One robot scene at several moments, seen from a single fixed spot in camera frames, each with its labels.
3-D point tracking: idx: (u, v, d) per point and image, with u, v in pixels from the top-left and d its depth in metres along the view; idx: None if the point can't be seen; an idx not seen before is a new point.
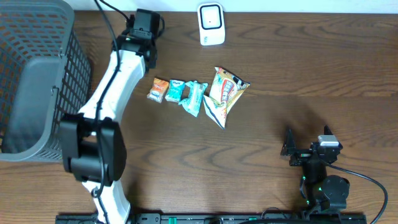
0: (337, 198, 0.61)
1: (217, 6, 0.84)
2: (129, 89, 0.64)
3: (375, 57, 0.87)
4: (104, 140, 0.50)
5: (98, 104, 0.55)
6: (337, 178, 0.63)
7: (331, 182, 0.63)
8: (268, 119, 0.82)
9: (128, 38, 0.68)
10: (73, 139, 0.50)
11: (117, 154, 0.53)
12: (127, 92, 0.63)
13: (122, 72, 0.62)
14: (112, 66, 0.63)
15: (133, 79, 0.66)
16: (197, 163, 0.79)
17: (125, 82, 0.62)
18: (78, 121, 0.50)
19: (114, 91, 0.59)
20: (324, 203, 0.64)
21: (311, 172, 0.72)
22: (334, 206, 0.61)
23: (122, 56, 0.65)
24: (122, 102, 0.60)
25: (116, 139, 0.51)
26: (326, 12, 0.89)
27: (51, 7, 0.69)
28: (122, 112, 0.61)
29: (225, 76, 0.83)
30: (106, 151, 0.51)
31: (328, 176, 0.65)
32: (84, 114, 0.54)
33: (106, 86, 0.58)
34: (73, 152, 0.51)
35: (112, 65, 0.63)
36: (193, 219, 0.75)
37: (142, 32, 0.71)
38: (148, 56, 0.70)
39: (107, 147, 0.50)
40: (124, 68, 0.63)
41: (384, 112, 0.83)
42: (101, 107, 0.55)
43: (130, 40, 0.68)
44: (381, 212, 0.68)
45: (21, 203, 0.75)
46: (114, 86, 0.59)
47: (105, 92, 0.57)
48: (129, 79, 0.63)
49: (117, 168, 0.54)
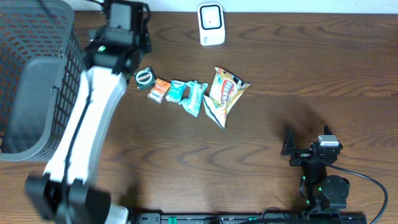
0: (337, 198, 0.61)
1: (217, 6, 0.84)
2: (105, 122, 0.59)
3: (375, 57, 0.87)
4: (73, 206, 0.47)
5: (66, 159, 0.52)
6: (338, 179, 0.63)
7: (331, 182, 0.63)
8: (268, 119, 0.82)
9: (102, 47, 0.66)
10: (42, 203, 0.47)
11: (91, 203, 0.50)
12: (104, 124, 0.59)
13: (94, 104, 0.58)
14: (83, 96, 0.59)
15: (110, 108, 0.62)
16: (197, 163, 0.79)
17: (97, 121, 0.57)
18: (45, 181, 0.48)
19: (86, 129, 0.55)
20: (324, 203, 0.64)
21: (311, 172, 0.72)
22: (335, 206, 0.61)
23: (92, 81, 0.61)
24: (96, 146, 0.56)
25: (86, 194, 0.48)
26: (326, 12, 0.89)
27: (51, 7, 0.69)
28: (99, 154, 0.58)
29: (225, 76, 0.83)
30: (74, 212, 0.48)
31: (329, 177, 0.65)
32: (50, 173, 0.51)
33: (78, 124, 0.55)
34: (45, 211, 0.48)
35: (83, 95, 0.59)
36: (193, 218, 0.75)
37: (120, 32, 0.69)
38: (129, 66, 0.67)
39: (73, 213, 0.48)
40: (95, 107, 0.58)
41: (383, 112, 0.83)
42: (69, 162, 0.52)
43: (102, 50, 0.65)
44: (381, 212, 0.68)
45: (21, 203, 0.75)
46: (83, 131, 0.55)
47: (73, 141, 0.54)
48: (102, 116, 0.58)
49: (94, 217, 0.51)
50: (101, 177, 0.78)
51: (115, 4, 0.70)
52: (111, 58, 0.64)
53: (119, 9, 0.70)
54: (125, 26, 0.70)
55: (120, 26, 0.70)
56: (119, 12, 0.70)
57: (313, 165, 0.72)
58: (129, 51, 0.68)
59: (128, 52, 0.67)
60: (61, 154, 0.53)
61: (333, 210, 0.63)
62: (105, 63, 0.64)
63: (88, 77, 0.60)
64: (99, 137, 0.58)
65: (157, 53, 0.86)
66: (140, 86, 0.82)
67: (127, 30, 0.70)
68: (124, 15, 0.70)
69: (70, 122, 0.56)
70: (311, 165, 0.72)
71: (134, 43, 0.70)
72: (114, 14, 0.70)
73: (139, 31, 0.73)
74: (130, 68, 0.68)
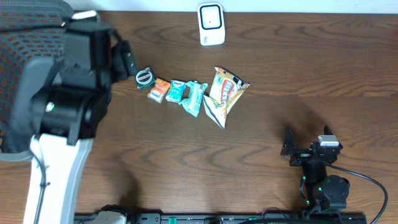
0: (337, 198, 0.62)
1: (217, 6, 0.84)
2: (73, 192, 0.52)
3: (375, 57, 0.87)
4: None
5: None
6: (337, 178, 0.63)
7: (331, 182, 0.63)
8: (268, 119, 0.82)
9: (51, 104, 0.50)
10: None
11: None
12: (69, 192, 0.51)
13: (53, 155, 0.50)
14: (34, 163, 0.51)
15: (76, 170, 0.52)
16: (197, 163, 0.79)
17: (61, 193, 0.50)
18: None
19: (50, 203, 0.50)
20: (324, 202, 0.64)
21: (311, 171, 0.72)
22: (334, 206, 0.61)
23: (43, 147, 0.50)
24: (68, 209, 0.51)
25: None
26: (327, 12, 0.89)
27: (52, 7, 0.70)
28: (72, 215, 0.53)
29: (225, 76, 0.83)
30: None
31: (329, 176, 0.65)
32: None
33: (40, 198, 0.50)
34: None
35: (35, 180, 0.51)
36: (193, 219, 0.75)
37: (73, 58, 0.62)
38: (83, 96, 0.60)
39: None
40: (53, 177, 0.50)
41: (383, 112, 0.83)
42: None
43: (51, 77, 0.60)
44: (381, 212, 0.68)
45: (22, 203, 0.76)
46: (48, 205, 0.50)
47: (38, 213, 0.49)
48: (66, 190, 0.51)
49: None
50: (101, 177, 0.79)
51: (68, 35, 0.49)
52: (70, 111, 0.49)
53: (73, 40, 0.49)
54: (85, 62, 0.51)
55: (76, 65, 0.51)
56: (73, 45, 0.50)
57: (313, 164, 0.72)
58: (89, 99, 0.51)
59: (91, 100, 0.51)
60: (32, 218, 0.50)
61: (332, 210, 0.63)
62: (63, 121, 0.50)
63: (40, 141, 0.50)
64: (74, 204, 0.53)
65: (157, 53, 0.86)
66: (140, 86, 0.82)
67: (87, 70, 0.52)
68: (81, 53, 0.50)
69: (32, 186, 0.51)
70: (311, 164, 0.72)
71: (100, 84, 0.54)
72: (67, 48, 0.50)
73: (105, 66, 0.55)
74: (93, 123, 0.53)
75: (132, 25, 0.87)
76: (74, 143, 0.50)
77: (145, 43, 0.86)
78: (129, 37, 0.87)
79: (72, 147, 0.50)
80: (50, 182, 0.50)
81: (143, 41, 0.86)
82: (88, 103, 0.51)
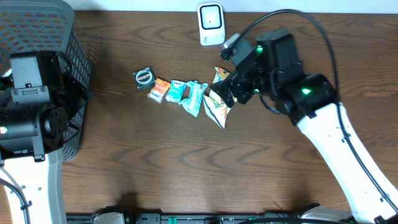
0: (312, 102, 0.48)
1: (217, 6, 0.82)
2: (58, 198, 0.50)
3: (375, 56, 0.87)
4: None
5: None
6: (298, 63, 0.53)
7: (294, 74, 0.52)
8: (268, 119, 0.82)
9: (4, 126, 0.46)
10: None
11: None
12: (53, 199, 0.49)
13: (21, 173, 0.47)
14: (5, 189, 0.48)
15: (58, 175, 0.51)
16: (197, 163, 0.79)
17: (45, 206, 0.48)
18: None
19: (39, 216, 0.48)
20: (278, 103, 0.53)
21: (241, 68, 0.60)
22: (301, 117, 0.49)
23: (13, 168, 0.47)
24: (56, 217, 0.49)
25: None
26: (327, 12, 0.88)
27: (51, 7, 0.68)
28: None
29: (225, 76, 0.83)
30: None
31: (263, 42, 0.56)
32: None
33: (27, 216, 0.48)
34: None
35: (13, 205, 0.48)
36: (193, 218, 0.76)
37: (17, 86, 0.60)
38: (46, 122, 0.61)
39: None
40: (32, 195, 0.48)
41: (384, 112, 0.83)
42: None
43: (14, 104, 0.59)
44: (325, 93, 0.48)
45: None
46: (37, 222, 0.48)
47: None
48: (51, 200, 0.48)
49: None
50: (101, 177, 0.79)
51: (13, 59, 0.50)
52: (27, 127, 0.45)
53: (20, 63, 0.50)
54: (34, 79, 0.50)
55: (28, 84, 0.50)
56: (21, 68, 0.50)
57: (244, 52, 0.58)
58: (50, 109, 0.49)
59: (45, 112, 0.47)
60: None
61: (309, 111, 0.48)
62: (22, 139, 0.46)
63: (7, 165, 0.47)
64: (65, 213, 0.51)
65: (157, 53, 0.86)
66: (140, 86, 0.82)
67: (40, 86, 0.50)
68: (29, 72, 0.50)
69: (14, 210, 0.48)
70: (262, 48, 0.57)
71: (49, 99, 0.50)
72: (17, 71, 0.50)
73: (53, 81, 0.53)
74: (58, 133, 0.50)
75: (132, 25, 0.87)
76: (42, 157, 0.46)
77: (145, 43, 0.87)
78: (129, 37, 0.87)
79: (41, 162, 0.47)
80: (30, 200, 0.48)
81: (143, 42, 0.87)
82: (44, 113, 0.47)
